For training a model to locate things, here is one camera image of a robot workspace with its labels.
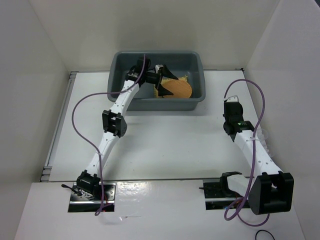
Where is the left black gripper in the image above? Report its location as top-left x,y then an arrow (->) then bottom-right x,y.
143,64 -> 177,96

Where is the square bamboo mat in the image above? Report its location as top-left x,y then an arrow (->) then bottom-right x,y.
153,75 -> 189,98

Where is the round orange woven tray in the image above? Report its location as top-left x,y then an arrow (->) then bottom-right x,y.
162,80 -> 192,99

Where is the clear plastic cup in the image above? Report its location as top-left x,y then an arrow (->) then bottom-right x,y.
264,144 -> 275,158
256,128 -> 269,142

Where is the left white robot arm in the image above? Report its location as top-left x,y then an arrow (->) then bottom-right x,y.
76,55 -> 178,202

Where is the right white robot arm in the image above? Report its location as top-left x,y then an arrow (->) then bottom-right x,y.
219,101 -> 294,215

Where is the grey plastic bin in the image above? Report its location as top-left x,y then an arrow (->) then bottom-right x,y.
107,50 -> 206,111

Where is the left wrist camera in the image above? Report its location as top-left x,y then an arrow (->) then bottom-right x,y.
154,64 -> 164,74

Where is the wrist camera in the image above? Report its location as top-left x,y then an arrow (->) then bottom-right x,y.
223,95 -> 239,103
154,64 -> 164,74

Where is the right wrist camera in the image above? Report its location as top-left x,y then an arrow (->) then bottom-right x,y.
223,95 -> 239,103

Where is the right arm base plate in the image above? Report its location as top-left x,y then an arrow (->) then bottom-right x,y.
199,178 -> 241,210

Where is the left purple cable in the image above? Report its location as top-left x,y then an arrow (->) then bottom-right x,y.
71,53 -> 147,216

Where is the black cable loop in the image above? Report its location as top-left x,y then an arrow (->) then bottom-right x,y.
255,229 -> 276,240

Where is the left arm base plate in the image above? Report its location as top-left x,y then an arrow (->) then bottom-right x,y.
68,182 -> 117,213

